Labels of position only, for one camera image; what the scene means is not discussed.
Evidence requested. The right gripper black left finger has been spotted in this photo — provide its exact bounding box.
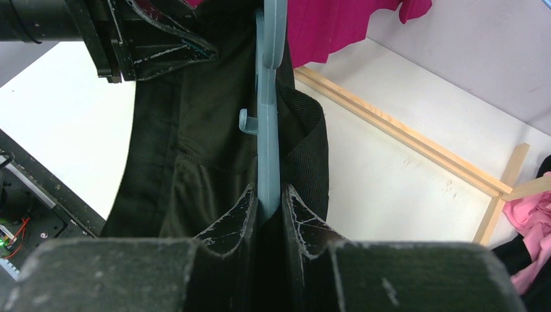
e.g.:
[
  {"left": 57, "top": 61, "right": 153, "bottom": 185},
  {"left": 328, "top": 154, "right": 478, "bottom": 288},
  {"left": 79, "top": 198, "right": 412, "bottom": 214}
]
[{"left": 2, "top": 185, "right": 258, "bottom": 311}]

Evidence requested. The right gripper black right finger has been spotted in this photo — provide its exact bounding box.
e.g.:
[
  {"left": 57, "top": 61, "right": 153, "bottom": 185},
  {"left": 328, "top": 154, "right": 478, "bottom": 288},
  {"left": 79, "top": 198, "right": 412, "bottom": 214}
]
[{"left": 282, "top": 185, "right": 525, "bottom": 311}]

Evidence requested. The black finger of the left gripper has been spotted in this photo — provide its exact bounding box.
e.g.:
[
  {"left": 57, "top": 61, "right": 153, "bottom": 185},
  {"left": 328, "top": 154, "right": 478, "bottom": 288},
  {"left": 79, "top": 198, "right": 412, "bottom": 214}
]
[{"left": 125, "top": 1, "right": 218, "bottom": 81}]

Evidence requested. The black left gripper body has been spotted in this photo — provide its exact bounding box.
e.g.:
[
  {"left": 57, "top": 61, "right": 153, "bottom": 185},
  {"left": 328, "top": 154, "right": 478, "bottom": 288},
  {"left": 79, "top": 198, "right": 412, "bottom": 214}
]
[{"left": 64, "top": 0, "right": 134, "bottom": 83}]

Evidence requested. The grey-blue plastic hanger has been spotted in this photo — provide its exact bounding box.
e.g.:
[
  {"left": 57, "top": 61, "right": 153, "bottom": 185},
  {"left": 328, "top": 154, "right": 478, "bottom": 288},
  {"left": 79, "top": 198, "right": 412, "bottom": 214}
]
[{"left": 238, "top": 0, "right": 288, "bottom": 224}]

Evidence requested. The magenta skirt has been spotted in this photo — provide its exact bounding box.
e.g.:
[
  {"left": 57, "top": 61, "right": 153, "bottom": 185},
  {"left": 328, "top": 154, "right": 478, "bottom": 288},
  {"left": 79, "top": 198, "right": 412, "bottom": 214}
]
[{"left": 187, "top": 1, "right": 433, "bottom": 71}]

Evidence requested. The pink cloth on pile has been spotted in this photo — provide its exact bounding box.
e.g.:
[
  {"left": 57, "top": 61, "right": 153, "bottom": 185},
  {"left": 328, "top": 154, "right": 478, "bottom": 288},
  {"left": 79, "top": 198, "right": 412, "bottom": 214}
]
[{"left": 503, "top": 172, "right": 550, "bottom": 294}]

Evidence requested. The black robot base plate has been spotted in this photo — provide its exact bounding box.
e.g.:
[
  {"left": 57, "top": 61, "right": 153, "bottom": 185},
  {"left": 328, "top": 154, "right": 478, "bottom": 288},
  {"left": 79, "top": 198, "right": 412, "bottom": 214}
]
[{"left": 1, "top": 132, "right": 105, "bottom": 282}]

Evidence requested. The wooden clothes rack frame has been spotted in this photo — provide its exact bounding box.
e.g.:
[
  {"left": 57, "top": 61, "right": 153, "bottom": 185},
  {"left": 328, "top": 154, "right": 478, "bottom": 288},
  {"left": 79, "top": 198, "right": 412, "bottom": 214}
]
[{"left": 294, "top": 66, "right": 550, "bottom": 246}]

